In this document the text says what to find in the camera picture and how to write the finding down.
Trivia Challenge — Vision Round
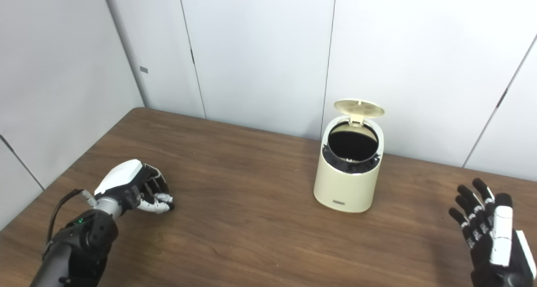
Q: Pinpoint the white and black right hand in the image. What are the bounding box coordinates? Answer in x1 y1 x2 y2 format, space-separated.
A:
448 178 537 287

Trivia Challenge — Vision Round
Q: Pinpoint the white and black left hand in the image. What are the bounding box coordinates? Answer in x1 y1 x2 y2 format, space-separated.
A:
93 159 175 214

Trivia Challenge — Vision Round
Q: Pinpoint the cream-colored bin body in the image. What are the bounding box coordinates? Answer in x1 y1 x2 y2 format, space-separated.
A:
313 115 385 214

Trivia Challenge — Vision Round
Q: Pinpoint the round cream bin lid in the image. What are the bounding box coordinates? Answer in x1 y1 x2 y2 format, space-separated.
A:
334 99 385 126

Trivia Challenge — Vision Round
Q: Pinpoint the black bin liner bag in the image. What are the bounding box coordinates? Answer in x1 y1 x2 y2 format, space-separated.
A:
322 122 381 174

